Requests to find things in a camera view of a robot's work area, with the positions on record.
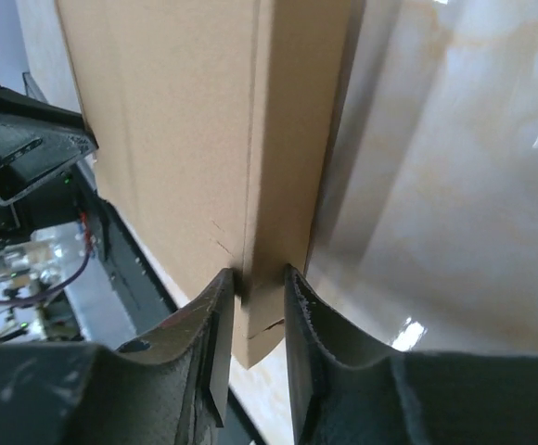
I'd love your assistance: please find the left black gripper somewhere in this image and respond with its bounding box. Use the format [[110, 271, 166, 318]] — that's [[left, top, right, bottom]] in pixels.
[[0, 85, 97, 248]]

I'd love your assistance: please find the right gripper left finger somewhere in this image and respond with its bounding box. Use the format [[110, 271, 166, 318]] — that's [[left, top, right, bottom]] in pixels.
[[0, 269, 235, 444]]

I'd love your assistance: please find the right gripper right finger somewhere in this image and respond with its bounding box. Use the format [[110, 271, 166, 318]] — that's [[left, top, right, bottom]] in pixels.
[[284, 265, 538, 444]]

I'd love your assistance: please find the brown cardboard box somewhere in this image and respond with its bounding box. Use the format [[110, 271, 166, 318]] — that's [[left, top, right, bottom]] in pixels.
[[57, 1, 352, 367]]

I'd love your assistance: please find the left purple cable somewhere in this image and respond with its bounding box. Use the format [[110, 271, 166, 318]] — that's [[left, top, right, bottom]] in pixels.
[[0, 245, 95, 307]]

